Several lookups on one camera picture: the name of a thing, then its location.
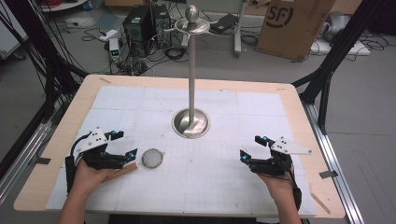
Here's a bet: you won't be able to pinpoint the person's left hand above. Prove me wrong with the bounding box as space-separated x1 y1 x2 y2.
72 159 119 196

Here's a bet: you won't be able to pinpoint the white flat board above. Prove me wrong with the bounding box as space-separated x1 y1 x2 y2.
310 39 372 57

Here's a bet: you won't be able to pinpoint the brown cardboard box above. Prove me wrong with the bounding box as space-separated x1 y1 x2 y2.
255 0 337 62

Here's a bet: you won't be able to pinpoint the mesh strainer with wooden handle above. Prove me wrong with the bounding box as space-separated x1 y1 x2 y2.
101 147 166 184

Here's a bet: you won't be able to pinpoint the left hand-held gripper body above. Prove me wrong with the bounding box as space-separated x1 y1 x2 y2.
75 126 131 171

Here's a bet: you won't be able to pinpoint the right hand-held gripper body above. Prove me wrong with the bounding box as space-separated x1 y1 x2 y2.
247 135 313 179

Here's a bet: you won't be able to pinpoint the white power strip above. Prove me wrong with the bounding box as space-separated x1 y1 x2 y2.
98 29 120 42

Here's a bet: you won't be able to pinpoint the aluminium rail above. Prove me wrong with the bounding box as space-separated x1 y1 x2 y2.
0 119 54 204
302 100 366 224

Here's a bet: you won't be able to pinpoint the black frame post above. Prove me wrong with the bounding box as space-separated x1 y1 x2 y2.
4 0 90 125
291 0 389 135

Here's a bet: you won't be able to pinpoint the thin wooden stick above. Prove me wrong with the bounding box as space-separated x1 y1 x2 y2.
309 189 332 216

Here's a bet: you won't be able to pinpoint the person's right hand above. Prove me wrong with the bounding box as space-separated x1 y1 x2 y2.
257 173 296 203

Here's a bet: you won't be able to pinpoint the steel stand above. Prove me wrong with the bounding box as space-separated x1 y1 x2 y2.
163 4 219 140

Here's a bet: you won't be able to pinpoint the slim black computer tower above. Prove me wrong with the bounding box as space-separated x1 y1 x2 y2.
150 3 172 49

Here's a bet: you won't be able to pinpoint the large black computer tower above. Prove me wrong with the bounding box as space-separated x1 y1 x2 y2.
122 5 154 58

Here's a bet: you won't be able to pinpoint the white grid mat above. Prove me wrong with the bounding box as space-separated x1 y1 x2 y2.
45 85 318 218

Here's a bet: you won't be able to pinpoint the flat black box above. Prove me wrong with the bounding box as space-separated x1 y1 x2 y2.
209 13 239 35

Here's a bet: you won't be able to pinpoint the black floor cables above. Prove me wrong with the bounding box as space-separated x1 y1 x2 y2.
81 27 191 77

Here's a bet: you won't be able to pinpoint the white cabinet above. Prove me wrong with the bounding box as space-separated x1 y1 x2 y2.
0 0 30 61

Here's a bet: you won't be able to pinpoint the grey bundle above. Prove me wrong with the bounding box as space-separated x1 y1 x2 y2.
322 10 352 42

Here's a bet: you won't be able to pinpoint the white device with green light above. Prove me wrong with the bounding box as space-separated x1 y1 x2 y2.
108 37 121 63

